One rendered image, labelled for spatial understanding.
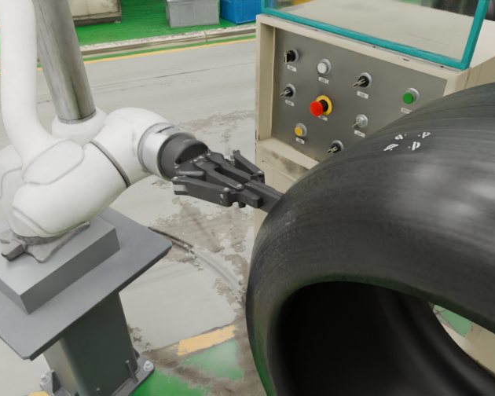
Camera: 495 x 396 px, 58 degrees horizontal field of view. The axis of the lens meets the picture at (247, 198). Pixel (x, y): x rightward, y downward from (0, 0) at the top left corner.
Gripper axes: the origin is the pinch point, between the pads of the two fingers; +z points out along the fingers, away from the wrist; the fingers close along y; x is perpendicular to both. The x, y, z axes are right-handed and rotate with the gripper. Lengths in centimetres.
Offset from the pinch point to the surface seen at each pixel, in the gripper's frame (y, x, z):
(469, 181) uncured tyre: -8.3, -16.2, 27.8
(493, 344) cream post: 23.7, 28.8, 23.8
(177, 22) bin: 275, 57, -443
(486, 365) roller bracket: 21.5, 31.4, 24.3
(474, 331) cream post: 23.6, 28.2, 20.8
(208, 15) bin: 309, 54, -426
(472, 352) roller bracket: 22.1, 31.0, 21.7
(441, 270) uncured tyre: -11.4, -11.5, 28.4
